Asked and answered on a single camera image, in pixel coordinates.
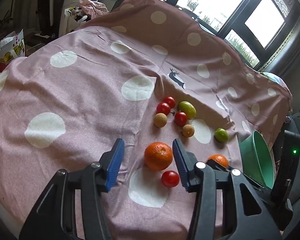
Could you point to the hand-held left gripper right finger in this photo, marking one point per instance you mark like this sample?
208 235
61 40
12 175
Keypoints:
180 166

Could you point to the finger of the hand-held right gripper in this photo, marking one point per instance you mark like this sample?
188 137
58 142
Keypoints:
221 167

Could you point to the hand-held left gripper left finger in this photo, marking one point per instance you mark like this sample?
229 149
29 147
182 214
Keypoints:
114 166

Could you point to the small orange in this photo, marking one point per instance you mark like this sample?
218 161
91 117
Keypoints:
218 158

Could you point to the red cherry tomato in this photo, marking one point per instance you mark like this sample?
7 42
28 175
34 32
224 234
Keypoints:
180 118
163 108
169 101
170 178

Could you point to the large orange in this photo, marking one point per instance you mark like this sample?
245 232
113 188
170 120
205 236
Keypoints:
158 155

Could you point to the round green lime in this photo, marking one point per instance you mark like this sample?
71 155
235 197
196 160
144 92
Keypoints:
221 135

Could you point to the green bowl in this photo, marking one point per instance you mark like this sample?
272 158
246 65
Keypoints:
255 160

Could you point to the tan longan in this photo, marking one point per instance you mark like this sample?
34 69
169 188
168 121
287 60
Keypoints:
188 130
160 120

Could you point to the oval green and red fruit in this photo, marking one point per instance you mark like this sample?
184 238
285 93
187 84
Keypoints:
187 109

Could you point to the pink polka dot tablecloth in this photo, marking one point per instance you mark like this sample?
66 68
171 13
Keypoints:
90 110

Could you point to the light blue round object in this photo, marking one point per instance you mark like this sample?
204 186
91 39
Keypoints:
272 77

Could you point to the white and red shopping bag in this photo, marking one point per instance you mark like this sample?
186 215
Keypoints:
10 52

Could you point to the white patterned plastic bag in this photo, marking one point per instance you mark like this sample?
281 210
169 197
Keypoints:
70 17

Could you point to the pink clothes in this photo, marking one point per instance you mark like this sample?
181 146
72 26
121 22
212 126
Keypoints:
95 6

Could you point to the houseplant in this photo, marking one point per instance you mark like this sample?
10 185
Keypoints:
1 22

